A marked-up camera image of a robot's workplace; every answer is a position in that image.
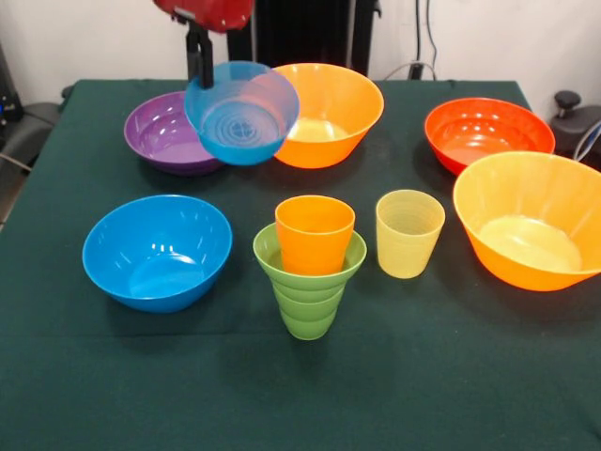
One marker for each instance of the yellow plastic cup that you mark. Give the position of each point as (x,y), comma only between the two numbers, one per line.
(408,253)

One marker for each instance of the purple plastic bowl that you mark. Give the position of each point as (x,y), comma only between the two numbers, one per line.
(155,136)

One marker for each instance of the black chair with knob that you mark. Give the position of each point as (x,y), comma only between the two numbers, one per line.
(577,122)

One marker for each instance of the round blue plastic bowl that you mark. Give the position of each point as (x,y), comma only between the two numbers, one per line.
(155,263)

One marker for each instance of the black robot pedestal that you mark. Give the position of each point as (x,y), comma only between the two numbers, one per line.
(305,33)

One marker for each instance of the large orange plastic bowl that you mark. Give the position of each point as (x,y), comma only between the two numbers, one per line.
(526,235)
(338,113)

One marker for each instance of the shallow translucent blue bowl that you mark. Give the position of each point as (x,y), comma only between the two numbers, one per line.
(244,150)

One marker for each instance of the red plastic bowl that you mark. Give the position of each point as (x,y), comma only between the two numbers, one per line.
(488,131)

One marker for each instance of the green plastic cup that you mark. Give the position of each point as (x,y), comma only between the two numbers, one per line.
(307,321)

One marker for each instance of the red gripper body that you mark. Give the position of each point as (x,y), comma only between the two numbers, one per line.
(211,11)

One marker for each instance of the black office chair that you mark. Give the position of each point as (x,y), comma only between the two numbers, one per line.
(33,117)

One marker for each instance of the black computer case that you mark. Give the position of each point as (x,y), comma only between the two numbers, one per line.
(7,94)

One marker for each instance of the orange plastic cup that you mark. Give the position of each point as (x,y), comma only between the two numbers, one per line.
(314,244)

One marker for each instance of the green plastic bowl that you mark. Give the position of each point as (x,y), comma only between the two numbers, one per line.
(267,258)

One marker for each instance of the dark green tablecloth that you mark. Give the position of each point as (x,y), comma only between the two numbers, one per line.
(375,376)

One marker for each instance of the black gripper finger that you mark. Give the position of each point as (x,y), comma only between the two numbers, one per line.
(192,51)
(206,61)

